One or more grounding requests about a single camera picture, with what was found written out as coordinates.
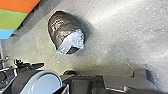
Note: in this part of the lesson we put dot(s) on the blue sofa seat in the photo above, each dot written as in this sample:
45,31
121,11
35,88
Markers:
6,33

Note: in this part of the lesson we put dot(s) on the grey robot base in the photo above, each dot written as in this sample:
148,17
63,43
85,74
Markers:
41,83

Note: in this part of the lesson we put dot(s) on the green sofa seat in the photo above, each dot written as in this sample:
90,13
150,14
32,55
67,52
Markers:
11,19

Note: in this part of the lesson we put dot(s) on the orange sofa seat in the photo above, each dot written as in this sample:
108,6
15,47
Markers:
18,4

